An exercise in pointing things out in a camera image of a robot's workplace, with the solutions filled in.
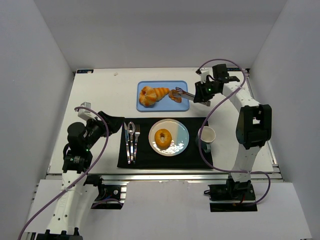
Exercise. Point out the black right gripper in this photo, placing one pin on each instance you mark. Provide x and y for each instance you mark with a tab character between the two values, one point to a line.
200	92

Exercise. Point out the orange bagel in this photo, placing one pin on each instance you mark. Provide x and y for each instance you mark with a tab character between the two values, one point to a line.
163	138

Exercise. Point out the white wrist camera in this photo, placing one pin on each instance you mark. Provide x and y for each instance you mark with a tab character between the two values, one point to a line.
204	75
85	114

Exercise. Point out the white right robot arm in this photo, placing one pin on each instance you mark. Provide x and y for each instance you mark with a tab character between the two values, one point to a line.
253	128

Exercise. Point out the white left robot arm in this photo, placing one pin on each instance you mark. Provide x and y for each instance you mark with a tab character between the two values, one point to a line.
78	189

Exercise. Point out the blue plastic tray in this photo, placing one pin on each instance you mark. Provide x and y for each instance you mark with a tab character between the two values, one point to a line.
165	104

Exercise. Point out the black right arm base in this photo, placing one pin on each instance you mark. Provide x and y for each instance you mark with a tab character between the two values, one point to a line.
231	197

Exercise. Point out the black placemat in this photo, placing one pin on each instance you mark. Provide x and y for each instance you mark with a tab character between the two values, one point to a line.
147	158

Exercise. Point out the striped cone croissant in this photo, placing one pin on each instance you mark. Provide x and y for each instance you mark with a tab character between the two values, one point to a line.
161	92

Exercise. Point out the teal ceramic mug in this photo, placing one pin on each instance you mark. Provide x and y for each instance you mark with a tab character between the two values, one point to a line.
206	138

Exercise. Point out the aluminium frame rail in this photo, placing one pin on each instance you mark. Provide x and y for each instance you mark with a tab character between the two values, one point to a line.
275	175

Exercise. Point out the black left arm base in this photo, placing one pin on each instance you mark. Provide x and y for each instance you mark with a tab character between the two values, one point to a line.
109	194

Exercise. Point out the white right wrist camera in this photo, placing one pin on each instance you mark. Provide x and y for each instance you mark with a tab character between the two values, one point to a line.
204	75

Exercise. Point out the silver knife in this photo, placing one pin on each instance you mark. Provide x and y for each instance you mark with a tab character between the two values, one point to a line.
126	134

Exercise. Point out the silver fork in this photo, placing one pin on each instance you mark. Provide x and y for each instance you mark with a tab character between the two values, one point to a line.
136	137

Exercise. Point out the silver spoon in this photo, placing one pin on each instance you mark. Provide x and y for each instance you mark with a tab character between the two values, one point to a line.
131	129

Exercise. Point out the beige and blue plate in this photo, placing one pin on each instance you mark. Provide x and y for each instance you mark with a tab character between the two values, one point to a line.
179	133

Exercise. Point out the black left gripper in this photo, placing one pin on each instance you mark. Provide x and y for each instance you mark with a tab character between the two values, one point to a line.
105	122

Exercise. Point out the round split bread roll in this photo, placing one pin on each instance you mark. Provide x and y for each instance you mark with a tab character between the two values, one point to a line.
147	96

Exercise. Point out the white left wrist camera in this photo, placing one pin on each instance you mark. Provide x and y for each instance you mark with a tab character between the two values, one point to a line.
85	114

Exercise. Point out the metal tongs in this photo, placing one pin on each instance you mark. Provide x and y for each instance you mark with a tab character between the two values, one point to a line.
186	95

